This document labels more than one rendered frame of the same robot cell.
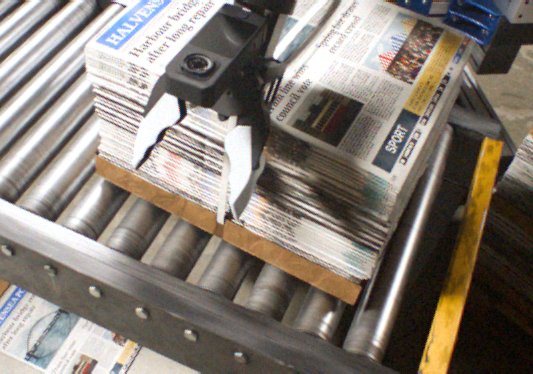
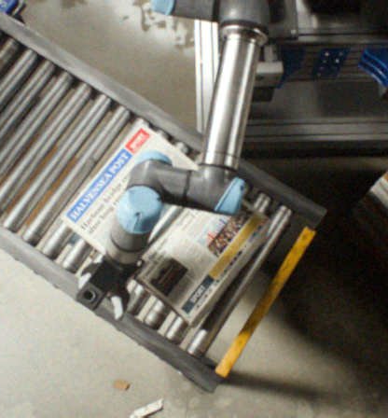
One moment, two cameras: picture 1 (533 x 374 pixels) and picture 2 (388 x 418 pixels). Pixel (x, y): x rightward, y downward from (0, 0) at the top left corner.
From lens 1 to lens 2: 0.88 m
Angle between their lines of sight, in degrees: 26
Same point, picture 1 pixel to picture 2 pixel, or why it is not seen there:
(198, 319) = (118, 326)
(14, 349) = not seen: hidden behind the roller
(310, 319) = (172, 332)
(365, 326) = (198, 339)
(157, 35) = (95, 214)
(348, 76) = (187, 249)
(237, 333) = (135, 335)
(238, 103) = (115, 291)
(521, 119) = not seen: outside the picture
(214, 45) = (98, 283)
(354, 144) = (175, 296)
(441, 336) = (231, 354)
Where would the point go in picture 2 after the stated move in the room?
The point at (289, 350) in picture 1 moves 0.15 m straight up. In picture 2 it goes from (158, 347) to (153, 346)
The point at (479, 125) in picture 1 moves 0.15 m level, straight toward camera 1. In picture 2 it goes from (310, 212) to (273, 256)
